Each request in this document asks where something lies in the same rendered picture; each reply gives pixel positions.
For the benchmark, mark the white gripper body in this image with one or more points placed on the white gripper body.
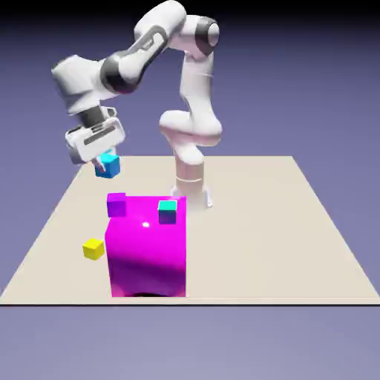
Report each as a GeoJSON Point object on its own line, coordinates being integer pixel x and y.
{"type": "Point", "coordinates": [98, 142]}

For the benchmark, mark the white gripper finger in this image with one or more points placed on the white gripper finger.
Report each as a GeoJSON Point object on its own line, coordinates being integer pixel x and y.
{"type": "Point", "coordinates": [99, 165]}

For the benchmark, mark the small blue cube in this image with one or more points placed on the small blue cube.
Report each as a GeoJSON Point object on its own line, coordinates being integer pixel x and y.
{"type": "Point", "coordinates": [110, 166]}

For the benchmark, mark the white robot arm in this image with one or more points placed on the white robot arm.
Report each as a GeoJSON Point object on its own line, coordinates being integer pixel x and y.
{"type": "Point", "coordinates": [196, 89]}

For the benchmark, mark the small purple cube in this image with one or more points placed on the small purple cube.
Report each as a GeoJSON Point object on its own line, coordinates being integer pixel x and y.
{"type": "Point", "coordinates": [116, 204]}

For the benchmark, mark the small teal cube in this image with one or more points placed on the small teal cube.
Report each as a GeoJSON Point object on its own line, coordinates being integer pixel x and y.
{"type": "Point", "coordinates": [167, 211]}

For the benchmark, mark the small yellow cube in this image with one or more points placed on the small yellow cube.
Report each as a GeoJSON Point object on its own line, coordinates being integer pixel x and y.
{"type": "Point", "coordinates": [93, 248]}

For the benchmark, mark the large magenta box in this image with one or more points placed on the large magenta box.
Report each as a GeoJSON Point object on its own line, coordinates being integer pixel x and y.
{"type": "Point", "coordinates": [147, 249]}

